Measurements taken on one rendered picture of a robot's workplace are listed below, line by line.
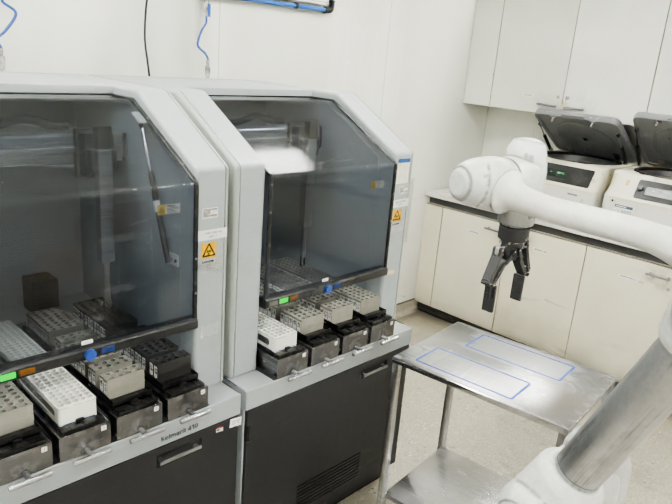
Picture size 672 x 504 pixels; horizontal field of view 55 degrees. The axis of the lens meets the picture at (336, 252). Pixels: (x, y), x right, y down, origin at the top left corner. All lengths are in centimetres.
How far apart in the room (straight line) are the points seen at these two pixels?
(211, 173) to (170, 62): 126
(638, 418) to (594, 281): 272
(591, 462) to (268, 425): 114
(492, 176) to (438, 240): 312
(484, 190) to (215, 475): 126
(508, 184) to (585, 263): 262
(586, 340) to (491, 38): 204
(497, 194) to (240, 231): 85
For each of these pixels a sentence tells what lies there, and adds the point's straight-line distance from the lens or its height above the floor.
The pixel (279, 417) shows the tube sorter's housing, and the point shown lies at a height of 59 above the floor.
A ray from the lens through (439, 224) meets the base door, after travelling 451.
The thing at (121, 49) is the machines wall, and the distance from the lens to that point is 294.
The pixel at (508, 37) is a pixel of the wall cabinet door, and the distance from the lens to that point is 454.
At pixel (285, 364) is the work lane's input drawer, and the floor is 78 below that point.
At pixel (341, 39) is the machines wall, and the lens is 372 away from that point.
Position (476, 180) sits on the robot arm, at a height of 154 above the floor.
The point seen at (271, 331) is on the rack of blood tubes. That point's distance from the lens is 219.
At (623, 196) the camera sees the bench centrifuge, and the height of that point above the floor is 114.
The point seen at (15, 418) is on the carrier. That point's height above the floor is 86.
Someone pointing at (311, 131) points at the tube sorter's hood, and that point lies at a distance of 231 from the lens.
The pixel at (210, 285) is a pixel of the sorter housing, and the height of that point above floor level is 108.
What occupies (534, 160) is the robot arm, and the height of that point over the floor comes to 157.
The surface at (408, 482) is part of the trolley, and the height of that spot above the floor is 28.
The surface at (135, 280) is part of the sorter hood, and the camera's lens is 180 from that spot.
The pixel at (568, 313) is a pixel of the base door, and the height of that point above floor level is 38.
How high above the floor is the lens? 177
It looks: 17 degrees down
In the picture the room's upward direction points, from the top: 5 degrees clockwise
